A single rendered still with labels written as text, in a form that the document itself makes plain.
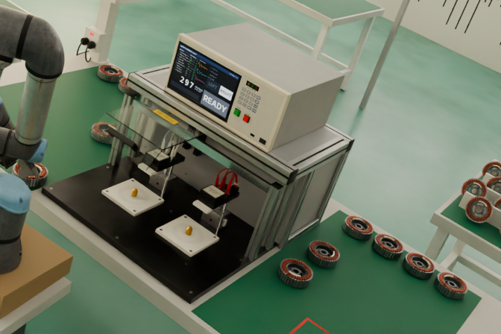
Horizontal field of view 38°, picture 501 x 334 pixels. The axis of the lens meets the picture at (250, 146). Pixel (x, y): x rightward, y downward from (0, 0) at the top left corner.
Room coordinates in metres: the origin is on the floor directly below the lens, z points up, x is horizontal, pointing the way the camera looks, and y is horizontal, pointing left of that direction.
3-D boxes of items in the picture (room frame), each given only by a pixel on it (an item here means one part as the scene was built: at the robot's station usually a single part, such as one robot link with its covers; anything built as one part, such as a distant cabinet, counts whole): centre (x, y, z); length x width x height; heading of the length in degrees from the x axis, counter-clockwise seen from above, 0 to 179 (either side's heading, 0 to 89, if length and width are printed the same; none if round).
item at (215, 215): (2.09, 0.03, 0.80); 0.08 x 0.05 x 0.06; 64
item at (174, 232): (1.96, 0.10, 0.78); 0.15 x 0.15 x 0.01; 64
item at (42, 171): (2.00, 0.65, 0.77); 0.11 x 0.11 x 0.04
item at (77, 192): (2.02, 0.20, 0.76); 0.64 x 0.47 x 0.02; 64
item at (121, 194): (2.06, 0.31, 0.78); 0.15 x 0.15 x 0.01; 64
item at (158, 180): (2.19, 0.25, 0.80); 0.08 x 0.05 x 0.06; 64
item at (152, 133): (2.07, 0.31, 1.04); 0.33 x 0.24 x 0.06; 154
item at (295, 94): (2.29, 0.05, 1.22); 0.44 x 0.39 x 0.20; 64
